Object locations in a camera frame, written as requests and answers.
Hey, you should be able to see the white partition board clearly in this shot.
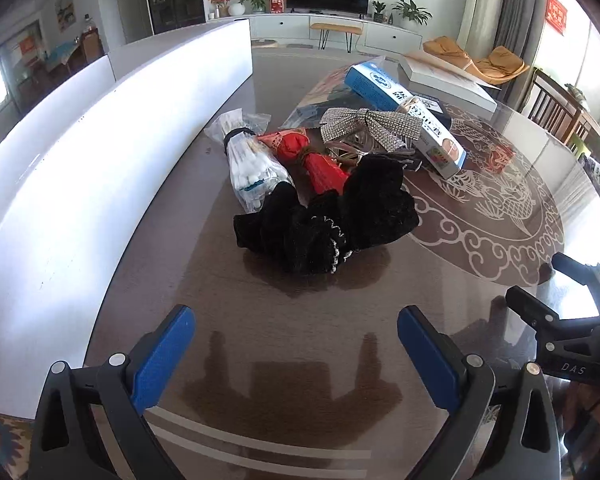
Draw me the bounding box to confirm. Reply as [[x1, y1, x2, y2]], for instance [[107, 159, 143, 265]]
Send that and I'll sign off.
[[0, 19, 253, 418]]

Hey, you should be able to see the long blue white box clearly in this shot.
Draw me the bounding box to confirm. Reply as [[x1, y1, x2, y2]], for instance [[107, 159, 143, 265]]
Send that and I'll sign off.
[[344, 60, 468, 180]]

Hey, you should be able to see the wooden bench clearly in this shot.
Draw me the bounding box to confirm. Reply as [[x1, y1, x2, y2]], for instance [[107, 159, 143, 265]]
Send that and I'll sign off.
[[310, 22, 363, 53]]

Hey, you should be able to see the bag of cotton swabs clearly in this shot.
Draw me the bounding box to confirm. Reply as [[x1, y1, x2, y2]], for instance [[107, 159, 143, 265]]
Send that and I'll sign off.
[[203, 110, 293, 215]]

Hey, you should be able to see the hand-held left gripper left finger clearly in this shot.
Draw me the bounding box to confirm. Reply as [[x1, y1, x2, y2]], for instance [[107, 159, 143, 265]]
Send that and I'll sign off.
[[27, 304, 197, 480]]

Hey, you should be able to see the rhinestone bow hair clip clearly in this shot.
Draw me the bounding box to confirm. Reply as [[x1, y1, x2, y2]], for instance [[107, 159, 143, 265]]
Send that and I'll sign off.
[[320, 107, 423, 153]]

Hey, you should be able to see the large potted plant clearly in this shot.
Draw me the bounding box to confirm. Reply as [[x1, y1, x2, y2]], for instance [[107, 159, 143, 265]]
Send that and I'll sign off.
[[391, 0, 433, 30]]

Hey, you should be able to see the red wall sign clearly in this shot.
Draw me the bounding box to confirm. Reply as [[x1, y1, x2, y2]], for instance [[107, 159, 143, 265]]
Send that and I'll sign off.
[[546, 0, 567, 37]]

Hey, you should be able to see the orange lounge chair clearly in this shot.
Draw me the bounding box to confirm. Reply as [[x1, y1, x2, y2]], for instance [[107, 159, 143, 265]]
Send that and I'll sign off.
[[422, 35, 531, 86]]

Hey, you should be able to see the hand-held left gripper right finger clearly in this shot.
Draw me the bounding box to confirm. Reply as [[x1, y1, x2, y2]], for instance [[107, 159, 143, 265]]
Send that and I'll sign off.
[[397, 305, 563, 480]]

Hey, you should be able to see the white TV cabinet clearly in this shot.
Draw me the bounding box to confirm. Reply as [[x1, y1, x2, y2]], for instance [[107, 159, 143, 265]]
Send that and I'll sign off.
[[207, 12, 426, 53]]

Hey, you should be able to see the clear plastic bag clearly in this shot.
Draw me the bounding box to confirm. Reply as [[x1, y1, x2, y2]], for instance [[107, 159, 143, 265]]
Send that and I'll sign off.
[[280, 65, 366, 131]]

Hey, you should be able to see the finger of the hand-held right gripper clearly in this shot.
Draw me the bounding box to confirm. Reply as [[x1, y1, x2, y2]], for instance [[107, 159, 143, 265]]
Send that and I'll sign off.
[[551, 252, 600, 289], [505, 285, 600, 334]]

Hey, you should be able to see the table with blue cloth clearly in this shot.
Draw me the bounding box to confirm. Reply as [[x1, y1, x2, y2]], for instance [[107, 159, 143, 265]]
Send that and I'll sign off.
[[45, 42, 88, 73]]

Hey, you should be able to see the white flat box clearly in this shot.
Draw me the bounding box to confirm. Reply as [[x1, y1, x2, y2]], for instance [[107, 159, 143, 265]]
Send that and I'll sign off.
[[397, 52, 498, 111]]

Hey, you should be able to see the grey curtain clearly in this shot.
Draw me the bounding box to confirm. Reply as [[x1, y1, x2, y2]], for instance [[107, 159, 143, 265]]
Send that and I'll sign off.
[[495, 0, 551, 68]]

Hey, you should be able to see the white floor air conditioner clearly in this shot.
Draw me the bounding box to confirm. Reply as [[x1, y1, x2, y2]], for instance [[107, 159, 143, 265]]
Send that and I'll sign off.
[[457, 0, 506, 58]]

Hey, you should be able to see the patterned rug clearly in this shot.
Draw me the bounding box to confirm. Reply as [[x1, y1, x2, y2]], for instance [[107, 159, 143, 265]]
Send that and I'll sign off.
[[0, 407, 36, 480]]

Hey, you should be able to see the red tied pouch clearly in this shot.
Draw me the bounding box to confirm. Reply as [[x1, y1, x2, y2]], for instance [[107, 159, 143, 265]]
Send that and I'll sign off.
[[257, 129, 353, 196]]

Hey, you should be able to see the wall painting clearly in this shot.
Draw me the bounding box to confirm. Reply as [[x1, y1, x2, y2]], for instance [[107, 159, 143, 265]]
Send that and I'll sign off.
[[55, 0, 77, 31]]

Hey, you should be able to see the dark wooden chair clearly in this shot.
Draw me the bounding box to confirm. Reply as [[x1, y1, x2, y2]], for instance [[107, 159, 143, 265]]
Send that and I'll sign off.
[[527, 67, 588, 143]]

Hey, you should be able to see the black velvet hair scrunchie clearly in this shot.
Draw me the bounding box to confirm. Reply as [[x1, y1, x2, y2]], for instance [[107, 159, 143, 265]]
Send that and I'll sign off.
[[232, 154, 421, 276]]

